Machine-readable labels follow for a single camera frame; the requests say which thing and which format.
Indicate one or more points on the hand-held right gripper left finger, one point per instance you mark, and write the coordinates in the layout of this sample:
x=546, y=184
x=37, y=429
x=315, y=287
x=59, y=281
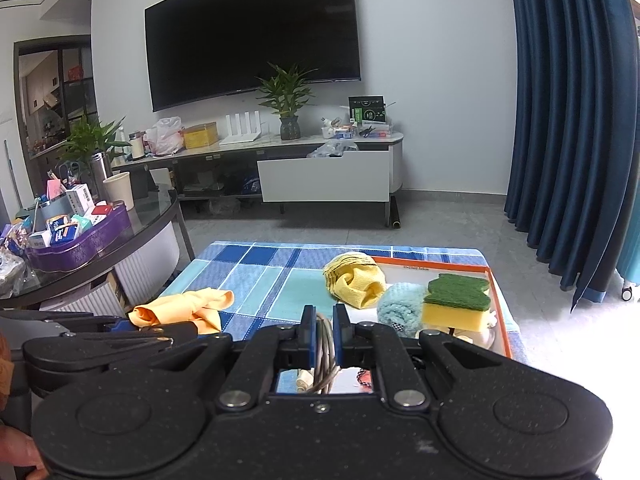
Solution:
x=311, y=335

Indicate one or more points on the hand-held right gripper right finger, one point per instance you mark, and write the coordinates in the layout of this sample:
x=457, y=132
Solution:
x=338, y=335

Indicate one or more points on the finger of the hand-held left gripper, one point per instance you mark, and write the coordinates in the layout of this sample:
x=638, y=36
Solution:
x=100, y=349
x=40, y=322

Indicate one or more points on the yellow cloth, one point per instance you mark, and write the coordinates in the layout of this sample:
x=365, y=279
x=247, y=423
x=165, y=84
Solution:
x=355, y=285

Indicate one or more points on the light teal fluffy towel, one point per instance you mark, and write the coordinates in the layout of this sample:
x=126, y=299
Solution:
x=400, y=307

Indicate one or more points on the white box with orange rim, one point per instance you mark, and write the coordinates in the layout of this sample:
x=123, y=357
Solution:
x=405, y=272

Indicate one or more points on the orange cloth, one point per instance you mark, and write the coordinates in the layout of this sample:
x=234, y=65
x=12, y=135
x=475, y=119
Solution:
x=185, y=305

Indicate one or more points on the yellow green scrubbing sponge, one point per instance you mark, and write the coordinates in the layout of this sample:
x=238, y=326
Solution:
x=455, y=305

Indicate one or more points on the person's left hand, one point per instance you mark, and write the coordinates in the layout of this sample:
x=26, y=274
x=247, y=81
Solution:
x=15, y=447

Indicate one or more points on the clear snack bag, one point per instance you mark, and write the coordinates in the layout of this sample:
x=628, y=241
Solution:
x=10, y=270

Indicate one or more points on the blue checkered blanket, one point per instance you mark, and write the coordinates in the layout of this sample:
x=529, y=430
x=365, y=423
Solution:
x=270, y=275

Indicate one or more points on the purple tray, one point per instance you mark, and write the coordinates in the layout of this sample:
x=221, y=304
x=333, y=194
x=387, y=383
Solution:
x=95, y=245

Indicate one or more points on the grey pen holder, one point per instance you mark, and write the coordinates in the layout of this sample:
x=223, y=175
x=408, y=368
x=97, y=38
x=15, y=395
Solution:
x=57, y=209

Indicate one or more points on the small white barcode box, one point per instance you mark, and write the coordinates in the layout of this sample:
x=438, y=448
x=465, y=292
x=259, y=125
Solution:
x=80, y=199

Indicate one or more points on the dark glass round table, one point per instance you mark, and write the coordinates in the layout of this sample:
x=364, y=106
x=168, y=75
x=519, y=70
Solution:
x=150, y=225

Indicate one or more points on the black tube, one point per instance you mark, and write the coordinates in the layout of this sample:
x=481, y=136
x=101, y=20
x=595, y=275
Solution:
x=396, y=212

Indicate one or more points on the white cup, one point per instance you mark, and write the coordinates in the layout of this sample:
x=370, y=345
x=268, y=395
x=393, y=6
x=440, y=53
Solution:
x=119, y=191

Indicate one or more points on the white television console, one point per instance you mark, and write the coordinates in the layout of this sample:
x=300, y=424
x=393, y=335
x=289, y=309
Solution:
x=325, y=180

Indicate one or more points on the steel tumbler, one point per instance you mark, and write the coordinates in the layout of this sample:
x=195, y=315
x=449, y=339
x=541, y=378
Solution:
x=100, y=172

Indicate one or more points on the black stand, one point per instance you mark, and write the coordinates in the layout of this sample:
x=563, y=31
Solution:
x=145, y=182

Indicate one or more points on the clear plastic bag in drawer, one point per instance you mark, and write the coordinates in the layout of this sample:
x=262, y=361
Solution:
x=330, y=150

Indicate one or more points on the leafy green table plant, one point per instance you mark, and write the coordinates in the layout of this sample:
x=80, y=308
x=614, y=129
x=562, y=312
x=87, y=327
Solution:
x=92, y=140

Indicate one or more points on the white jar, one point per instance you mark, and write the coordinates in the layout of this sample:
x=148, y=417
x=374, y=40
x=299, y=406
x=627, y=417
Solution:
x=136, y=145

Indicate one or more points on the clear tray of small items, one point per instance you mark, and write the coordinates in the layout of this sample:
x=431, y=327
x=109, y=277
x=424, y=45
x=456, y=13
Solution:
x=360, y=131

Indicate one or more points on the white router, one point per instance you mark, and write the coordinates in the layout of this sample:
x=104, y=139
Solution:
x=242, y=130

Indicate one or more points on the white plastic bag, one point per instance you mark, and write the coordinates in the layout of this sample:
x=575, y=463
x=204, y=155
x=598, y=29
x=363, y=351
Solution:
x=162, y=137

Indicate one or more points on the black framed glass door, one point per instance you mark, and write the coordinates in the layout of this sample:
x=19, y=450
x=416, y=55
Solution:
x=50, y=100

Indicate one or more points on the black green box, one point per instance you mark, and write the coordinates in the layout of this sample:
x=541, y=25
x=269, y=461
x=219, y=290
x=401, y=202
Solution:
x=367, y=109

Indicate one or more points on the yellow cardboard box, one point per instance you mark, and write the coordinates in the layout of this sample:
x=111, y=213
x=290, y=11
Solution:
x=200, y=136

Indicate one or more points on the potted plant in dark vase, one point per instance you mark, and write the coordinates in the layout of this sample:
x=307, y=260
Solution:
x=287, y=105

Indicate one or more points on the dark blue curtain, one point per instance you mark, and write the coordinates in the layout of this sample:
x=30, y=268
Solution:
x=565, y=110

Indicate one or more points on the black wall television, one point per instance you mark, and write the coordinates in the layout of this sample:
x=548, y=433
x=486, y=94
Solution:
x=250, y=30

